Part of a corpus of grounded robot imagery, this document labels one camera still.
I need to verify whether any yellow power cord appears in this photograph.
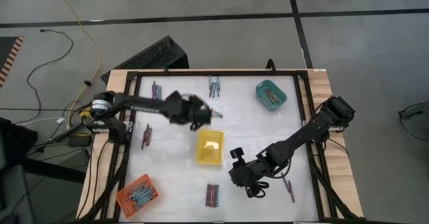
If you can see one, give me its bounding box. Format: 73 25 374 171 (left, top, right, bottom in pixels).
50 0 101 121

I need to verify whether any orange plastic basket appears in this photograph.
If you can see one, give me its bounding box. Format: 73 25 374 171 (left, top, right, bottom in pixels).
116 173 160 219

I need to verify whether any black metal table frame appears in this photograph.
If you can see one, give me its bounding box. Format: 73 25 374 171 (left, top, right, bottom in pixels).
78 68 366 224

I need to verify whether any orange black striped mat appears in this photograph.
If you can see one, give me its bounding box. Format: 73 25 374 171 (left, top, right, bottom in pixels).
0 36 25 88

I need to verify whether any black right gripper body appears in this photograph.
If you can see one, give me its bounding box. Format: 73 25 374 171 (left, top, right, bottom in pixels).
229 156 269 198

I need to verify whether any white cable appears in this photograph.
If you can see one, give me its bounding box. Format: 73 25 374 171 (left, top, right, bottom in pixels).
15 116 68 126

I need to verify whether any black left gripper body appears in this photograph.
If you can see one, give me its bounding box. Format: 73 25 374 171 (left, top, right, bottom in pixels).
166 90 206 131

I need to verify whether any yellow plastic basket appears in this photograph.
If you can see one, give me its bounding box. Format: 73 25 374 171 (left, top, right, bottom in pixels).
195 129 225 166

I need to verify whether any black power adapter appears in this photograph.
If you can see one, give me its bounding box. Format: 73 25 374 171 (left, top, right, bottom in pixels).
68 135 92 148

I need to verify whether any black perforated case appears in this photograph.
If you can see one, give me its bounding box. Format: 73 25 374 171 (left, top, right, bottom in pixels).
100 35 190 86

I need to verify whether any teal plastic basket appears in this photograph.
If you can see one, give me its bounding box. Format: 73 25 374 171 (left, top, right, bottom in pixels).
255 79 288 111

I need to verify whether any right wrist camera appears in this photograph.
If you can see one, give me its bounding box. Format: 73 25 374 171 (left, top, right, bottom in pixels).
229 147 247 161

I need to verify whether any thin black floor cable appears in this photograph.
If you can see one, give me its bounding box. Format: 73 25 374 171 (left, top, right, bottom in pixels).
25 28 75 124

